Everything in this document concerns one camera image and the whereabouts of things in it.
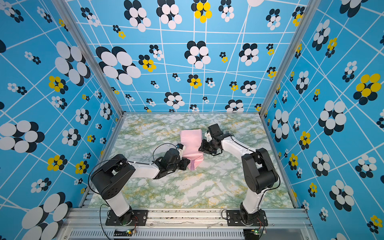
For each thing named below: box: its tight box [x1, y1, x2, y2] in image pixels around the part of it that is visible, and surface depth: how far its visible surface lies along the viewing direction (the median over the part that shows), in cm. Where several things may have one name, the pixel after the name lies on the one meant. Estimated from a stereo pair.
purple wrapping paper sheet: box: [180, 129, 204, 171], surface depth 93 cm
